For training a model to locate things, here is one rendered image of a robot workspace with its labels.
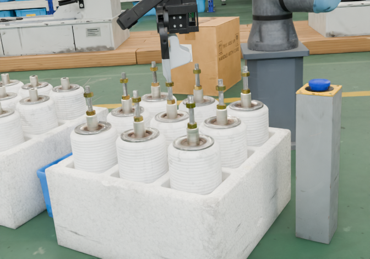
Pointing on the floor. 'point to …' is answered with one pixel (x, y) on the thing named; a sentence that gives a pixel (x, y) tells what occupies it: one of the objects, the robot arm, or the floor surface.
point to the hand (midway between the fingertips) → (165, 74)
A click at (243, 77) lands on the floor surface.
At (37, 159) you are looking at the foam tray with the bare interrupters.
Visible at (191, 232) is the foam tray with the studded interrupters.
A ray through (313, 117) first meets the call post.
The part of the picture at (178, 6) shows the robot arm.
